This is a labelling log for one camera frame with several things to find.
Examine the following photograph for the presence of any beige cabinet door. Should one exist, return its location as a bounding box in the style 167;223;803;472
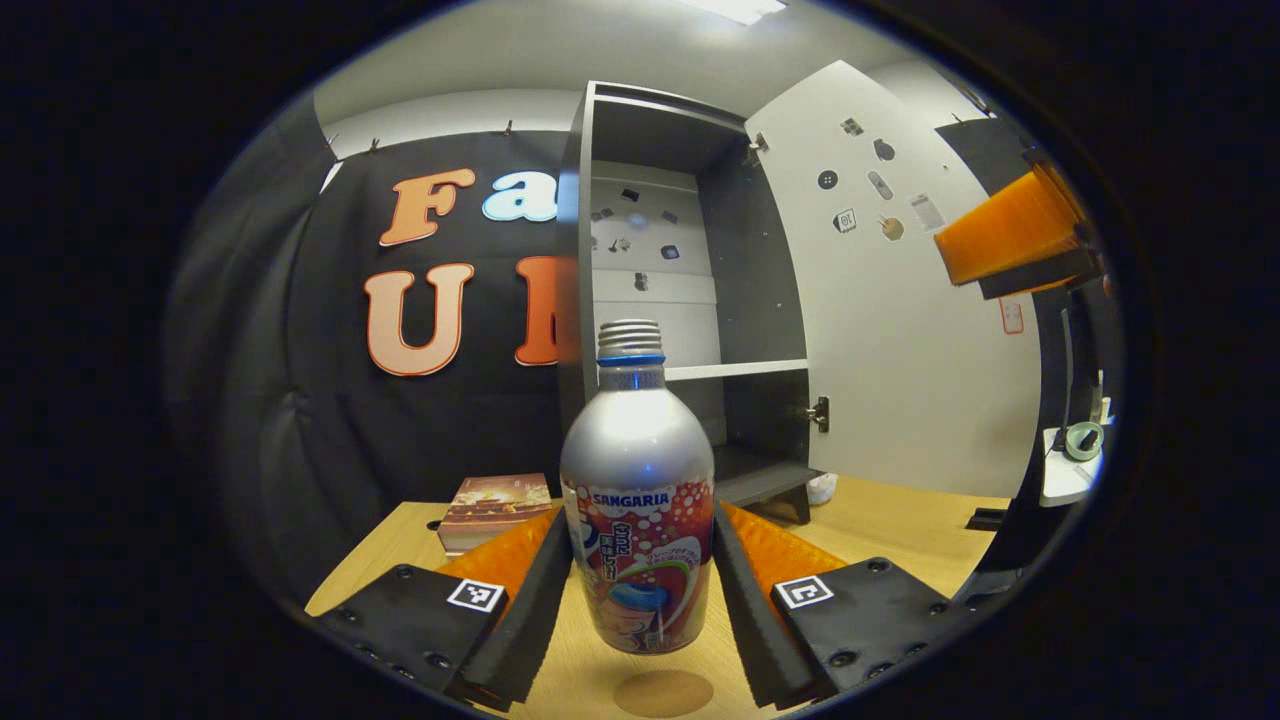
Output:
745;60;1043;499

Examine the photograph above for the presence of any white cabinet shelf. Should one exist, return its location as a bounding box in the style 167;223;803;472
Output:
663;359;809;382

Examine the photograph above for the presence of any long ceiling light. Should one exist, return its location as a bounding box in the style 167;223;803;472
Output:
685;0;789;27

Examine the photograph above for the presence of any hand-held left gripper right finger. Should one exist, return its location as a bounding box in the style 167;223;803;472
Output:
712;500;956;711

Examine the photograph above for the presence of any silver and red bottle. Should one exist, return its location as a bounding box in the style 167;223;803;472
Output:
559;319;717;657

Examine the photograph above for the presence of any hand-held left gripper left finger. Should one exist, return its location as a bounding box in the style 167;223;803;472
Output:
312;505;573;713

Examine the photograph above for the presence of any black backdrop cloth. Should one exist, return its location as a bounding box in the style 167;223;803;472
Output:
165;95;1121;611

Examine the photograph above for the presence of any dark grey cabinet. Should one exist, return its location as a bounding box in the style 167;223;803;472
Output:
557;80;823;526

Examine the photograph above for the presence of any white side table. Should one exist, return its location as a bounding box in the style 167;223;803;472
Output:
1040;425;1106;508

